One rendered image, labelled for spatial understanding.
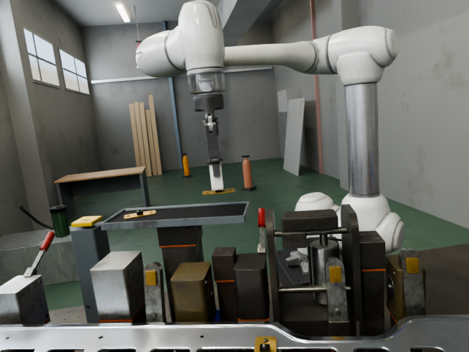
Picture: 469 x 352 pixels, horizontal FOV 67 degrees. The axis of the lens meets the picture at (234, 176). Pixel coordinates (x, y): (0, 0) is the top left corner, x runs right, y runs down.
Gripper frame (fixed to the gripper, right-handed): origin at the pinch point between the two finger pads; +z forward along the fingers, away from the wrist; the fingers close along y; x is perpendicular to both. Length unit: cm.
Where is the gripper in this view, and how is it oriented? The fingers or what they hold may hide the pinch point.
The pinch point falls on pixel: (216, 175)
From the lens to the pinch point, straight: 90.2
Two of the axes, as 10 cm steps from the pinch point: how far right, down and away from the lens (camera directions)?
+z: 0.9, 9.8, 1.8
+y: 0.4, 1.7, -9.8
